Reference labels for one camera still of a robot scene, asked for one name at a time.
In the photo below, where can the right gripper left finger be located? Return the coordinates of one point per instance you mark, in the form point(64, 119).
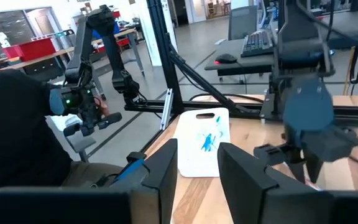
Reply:
point(163, 168)

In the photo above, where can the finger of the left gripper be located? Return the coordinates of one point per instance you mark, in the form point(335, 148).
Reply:
point(314, 169)
point(297, 171)

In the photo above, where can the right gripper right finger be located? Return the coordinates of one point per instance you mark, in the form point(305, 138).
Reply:
point(247, 186)

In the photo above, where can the white plastic bin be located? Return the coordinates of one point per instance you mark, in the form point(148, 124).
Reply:
point(197, 161)

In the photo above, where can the blue toothbrush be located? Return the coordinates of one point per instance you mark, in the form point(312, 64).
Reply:
point(207, 143)
point(218, 119)

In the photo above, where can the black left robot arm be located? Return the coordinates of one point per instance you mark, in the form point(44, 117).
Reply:
point(306, 46)

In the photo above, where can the blue folded cloth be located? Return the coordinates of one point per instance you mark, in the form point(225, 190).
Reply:
point(130, 171)

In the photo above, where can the silver aluminium profile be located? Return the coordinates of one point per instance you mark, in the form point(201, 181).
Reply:
point(167, 109)

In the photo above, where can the person's hand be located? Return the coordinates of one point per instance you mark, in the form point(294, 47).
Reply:
point(102, 107)

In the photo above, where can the dark grey keyboard tray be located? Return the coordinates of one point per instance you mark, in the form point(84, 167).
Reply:
point(253, 63)

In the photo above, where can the grey desk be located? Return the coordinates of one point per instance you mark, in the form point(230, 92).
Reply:
point(353, 28)

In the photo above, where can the black keyboard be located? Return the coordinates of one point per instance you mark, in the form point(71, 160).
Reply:
point(256, 43)

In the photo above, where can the black computer mouse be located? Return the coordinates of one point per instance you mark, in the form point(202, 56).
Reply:
point(225, 58)

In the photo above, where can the grey office chair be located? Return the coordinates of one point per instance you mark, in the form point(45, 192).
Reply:
point(242, 21)

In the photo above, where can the black drawer cabinet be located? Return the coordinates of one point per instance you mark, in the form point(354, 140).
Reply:
point(42, 70)

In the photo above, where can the wooden workbench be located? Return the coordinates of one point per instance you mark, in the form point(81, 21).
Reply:
point(57, 53)

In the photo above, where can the person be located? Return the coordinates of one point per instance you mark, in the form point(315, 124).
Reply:
point(11, 130)

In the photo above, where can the red plastic crate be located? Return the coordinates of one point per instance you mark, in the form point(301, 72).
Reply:
point(33, 49)

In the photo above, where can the dark grey wall board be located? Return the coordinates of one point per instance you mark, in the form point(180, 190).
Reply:
point(8, 31)

